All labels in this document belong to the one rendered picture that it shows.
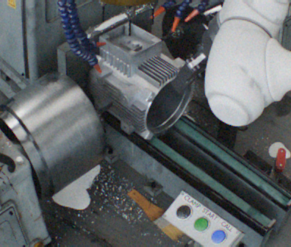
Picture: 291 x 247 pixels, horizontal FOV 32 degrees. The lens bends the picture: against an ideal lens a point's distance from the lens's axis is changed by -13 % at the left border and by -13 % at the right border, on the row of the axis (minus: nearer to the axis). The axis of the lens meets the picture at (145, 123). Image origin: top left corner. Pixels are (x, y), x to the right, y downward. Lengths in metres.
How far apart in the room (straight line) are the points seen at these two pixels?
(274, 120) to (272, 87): 0.91
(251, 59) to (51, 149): 0.52
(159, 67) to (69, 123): 0.28
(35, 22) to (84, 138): 0.36
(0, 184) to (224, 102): 0.48
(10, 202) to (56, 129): 0.21
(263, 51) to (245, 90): 0.07
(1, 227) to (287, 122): 1.01
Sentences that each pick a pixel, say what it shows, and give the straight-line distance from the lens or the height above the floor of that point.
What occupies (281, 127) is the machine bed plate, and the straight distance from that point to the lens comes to 1.71.
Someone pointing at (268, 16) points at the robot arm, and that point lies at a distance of 0.90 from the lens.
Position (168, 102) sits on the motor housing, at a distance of 1.48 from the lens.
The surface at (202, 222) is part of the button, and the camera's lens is 1.09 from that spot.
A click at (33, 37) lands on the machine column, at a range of 1.42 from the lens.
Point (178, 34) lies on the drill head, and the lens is 1.54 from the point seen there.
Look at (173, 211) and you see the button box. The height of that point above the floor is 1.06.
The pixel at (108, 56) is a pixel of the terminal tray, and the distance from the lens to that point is 1.40.
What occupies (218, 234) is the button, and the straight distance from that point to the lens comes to 1.08.
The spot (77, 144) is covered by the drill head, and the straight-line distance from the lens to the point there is 1.20.
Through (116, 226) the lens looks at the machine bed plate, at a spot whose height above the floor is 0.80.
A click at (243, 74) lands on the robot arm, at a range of 0.80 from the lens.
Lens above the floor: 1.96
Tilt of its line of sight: 45 degrees down
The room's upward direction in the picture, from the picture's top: 2 degrees clockwise
